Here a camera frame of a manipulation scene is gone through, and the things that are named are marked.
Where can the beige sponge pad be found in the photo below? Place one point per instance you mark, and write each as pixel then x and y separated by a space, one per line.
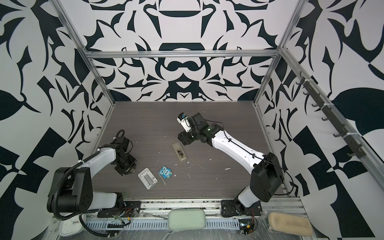
pixel 290 224

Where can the white square clock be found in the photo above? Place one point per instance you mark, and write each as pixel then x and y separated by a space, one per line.
pixel 70 228

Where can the small circuit board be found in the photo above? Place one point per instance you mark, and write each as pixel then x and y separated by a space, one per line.
pixel 247 226

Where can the white remote control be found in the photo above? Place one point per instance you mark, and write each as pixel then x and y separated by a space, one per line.
pixel 180 153

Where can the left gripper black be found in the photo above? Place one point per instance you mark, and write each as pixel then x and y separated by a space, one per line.
pixel 121 170

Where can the white phone stand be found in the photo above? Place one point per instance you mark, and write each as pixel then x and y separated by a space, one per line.
pixel 147 178

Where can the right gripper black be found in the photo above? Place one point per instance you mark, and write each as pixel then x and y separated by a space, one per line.
pixel 184 138

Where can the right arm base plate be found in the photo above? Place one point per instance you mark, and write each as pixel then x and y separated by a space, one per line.
pixel 232 208

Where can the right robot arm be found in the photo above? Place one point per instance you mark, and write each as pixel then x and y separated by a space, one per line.
pixel 266 173

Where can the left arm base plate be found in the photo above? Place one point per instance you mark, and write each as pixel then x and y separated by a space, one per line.
pixel 129 209

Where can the green sponge pad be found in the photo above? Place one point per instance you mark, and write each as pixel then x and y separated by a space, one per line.
pixel 186 219

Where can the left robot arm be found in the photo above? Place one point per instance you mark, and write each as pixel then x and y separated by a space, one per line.
pixel 72 191

